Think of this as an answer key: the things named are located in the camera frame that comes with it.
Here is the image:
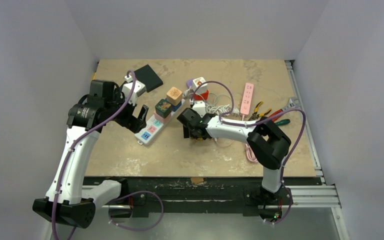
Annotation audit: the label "red cube charger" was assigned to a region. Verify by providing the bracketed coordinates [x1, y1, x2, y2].
[193, 90, 209, 101]

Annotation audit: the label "pink cube charger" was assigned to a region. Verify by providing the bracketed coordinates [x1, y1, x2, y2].
[153, 111, 172, 125]

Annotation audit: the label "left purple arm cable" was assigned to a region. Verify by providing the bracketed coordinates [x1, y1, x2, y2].
[51, 70, 165, 240]

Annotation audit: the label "thin white cable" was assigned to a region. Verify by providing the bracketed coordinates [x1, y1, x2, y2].
[213, 137, 235, 148]

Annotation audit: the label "pink power strip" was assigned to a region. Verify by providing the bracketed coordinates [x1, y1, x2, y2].
[239, 82, 254, 116]

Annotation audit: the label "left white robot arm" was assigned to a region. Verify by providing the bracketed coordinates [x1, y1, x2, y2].
[32, 79, 149, 229]

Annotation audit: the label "white power strip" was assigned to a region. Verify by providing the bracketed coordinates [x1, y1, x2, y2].
[134, 99, 186, 146]

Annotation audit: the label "navy blue cube charger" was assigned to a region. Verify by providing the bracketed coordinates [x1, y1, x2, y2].
[171, 101, 183, 112]

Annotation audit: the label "black box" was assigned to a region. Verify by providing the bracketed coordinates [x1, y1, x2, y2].
[134, 64, 163, 93]

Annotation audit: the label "white cube charger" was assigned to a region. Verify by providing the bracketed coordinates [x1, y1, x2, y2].
[191, 77, 208, 94]

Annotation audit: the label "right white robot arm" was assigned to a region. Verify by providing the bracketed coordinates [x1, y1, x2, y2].
[177, 108, 292, 204]

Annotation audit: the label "green handled screwdriver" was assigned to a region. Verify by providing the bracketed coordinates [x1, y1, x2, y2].
[275, 119, 291, 126]

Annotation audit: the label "purple usb hub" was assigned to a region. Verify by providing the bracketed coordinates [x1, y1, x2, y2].
[186, 78, 194, 90]

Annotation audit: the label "yellow handled pliers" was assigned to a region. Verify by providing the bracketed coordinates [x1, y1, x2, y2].
[248, 101, 272, 121]

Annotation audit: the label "red handled adjustable wrench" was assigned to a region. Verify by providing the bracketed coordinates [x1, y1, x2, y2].
[269, 97, 302, 122]

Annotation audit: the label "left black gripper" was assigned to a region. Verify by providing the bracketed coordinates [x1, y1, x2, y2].
[105, 88, 147, 133]

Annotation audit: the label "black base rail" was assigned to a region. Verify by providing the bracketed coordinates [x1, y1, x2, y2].
[82, 176, 340, 220]

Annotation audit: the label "dark green cube charger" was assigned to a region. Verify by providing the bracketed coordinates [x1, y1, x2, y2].
[155, 99, 172, 118]

